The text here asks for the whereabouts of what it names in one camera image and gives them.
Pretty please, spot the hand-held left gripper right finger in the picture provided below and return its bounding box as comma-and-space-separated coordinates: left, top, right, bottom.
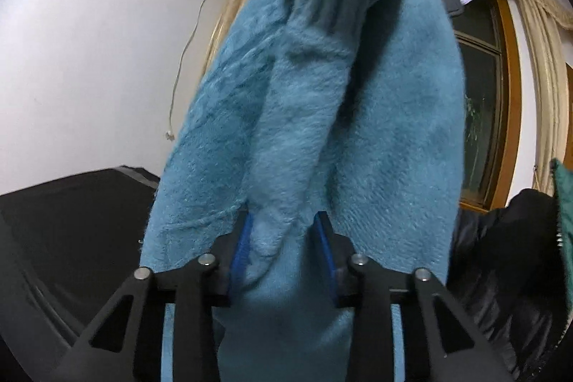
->
313, 211, 515, 382

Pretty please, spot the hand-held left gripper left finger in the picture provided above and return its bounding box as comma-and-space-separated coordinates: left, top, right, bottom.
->
54, 209, 256, 382

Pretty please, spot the blue knitted sweater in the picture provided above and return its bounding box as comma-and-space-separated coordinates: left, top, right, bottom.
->
136, 0, 468, 382

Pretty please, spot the wooden framed window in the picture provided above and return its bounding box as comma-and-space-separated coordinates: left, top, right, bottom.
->
452, 0, 522, 213

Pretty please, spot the black bed sheet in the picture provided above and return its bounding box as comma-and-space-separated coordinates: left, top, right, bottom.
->
0, 167, 162, 365

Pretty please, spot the black jacket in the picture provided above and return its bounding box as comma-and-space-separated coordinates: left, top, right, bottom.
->
448, 187, 573, 382

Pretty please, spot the green garment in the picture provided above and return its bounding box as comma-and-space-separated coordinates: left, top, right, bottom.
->
550, 158, 573, 266

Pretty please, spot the white wall cable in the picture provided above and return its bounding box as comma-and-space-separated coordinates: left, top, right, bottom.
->
165, 0, 220, 141

